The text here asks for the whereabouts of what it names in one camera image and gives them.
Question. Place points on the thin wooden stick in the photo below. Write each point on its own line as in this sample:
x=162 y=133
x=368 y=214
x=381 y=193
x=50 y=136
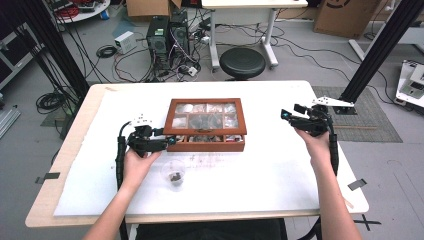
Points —
x=348 y=203

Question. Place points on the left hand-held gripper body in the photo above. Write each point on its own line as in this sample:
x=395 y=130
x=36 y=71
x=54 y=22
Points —
x=146 y=143

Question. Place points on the white power adapter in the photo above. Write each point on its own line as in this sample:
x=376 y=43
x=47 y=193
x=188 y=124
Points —
x=192 y=71

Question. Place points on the grey tape strip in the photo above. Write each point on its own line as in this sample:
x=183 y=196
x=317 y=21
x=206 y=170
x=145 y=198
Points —
x=357 y=184
x=48 y=176

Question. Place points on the white flat device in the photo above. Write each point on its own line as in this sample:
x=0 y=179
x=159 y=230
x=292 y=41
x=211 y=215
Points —
x=411 y=83

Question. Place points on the plain cardboard box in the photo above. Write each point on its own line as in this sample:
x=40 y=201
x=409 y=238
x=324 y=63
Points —
x=150 y=7

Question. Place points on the white desk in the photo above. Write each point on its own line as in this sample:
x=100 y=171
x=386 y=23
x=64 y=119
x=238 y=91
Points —
x=253 y=3

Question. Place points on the white round table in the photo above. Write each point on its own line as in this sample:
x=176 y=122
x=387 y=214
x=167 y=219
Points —
x=86 y=16

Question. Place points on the person's right hand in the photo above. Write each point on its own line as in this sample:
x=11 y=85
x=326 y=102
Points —
x=316 y=148

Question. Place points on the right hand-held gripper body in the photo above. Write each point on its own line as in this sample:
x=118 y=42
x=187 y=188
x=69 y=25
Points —
x=315 y=125

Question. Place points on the black computer tower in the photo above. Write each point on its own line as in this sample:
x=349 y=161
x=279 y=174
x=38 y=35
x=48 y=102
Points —
x=157 y=43
x=180 y=35

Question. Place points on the black metal frame post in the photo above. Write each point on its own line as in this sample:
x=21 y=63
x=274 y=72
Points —
x=56 y=43
x=376 y=50

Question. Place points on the small white box device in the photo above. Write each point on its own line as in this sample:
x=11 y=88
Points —
x=125 y=42

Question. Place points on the person's dark clothing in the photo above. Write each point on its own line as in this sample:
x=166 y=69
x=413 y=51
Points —
x=210 y=230

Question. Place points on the wooden box with glass lid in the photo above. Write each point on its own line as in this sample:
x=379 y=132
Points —
x=206 y=125

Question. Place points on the grey floor mat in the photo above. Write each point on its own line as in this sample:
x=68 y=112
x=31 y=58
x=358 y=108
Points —
x=366 y=133

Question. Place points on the person's left hand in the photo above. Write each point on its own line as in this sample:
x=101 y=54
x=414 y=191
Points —
x=138 y=170

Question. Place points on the cardboard box with black print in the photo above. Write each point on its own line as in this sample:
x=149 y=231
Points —
x=346 y=18

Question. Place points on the black round stool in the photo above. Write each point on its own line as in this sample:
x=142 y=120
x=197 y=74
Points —
x=242 y=63

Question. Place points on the white foam table sheet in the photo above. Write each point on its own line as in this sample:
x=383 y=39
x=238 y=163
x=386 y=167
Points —
x=233 y=186

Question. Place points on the clear plastic cup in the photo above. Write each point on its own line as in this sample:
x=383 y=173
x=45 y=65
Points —
x=174 y=175

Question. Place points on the grey shelf unit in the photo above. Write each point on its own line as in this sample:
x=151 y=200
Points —
x=15 y=56

